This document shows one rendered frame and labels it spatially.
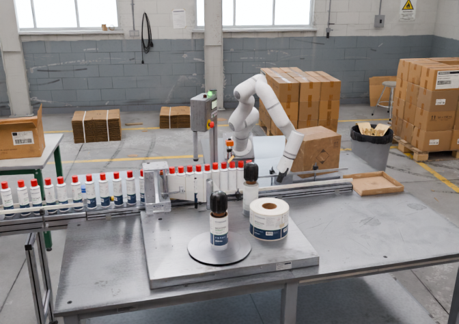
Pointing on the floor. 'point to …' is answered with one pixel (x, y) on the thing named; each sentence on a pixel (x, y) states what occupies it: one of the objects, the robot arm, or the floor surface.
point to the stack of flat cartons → (96, 126)
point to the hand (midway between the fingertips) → (279, 179)
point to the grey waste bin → (372, 153)
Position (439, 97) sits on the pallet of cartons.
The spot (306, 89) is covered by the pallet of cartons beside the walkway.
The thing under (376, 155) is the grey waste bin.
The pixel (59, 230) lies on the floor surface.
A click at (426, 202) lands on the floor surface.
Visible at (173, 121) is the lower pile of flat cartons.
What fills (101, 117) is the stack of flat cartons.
